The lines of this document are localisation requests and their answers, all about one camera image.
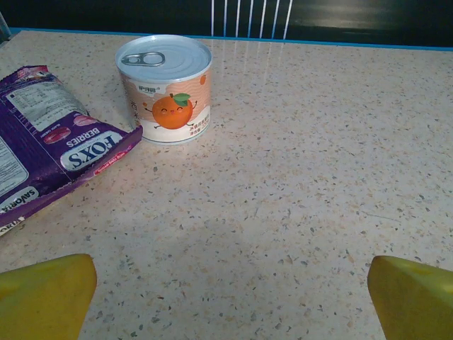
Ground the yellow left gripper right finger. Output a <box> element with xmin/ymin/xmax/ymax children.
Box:
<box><xmin>367</xmin><ymin>255</ymin><xmax>453</xmax><ymax>340</ymax></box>

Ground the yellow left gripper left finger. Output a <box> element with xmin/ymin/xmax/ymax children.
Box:
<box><xmin>0</xmin><ymin>253</ymin><xmax>98</xmax><ymax>340</ymax></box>

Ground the purple candy bag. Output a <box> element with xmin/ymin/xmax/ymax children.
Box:
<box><xmin>0</xmin><ymin>64</ymin><xmax>144</xmax><ymax>237</ymax></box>

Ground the tin can with orange print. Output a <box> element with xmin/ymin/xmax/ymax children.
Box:
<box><xmin>115</xmin><ymin>34</ymin><xmax>213</xmax><ymax>147</ymax></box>

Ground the aluminium frame post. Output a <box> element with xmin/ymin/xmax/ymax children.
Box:
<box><xmin>0</xmin><ymin>10</ymin><xmax>11</xmax><ymax>45</ymax></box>

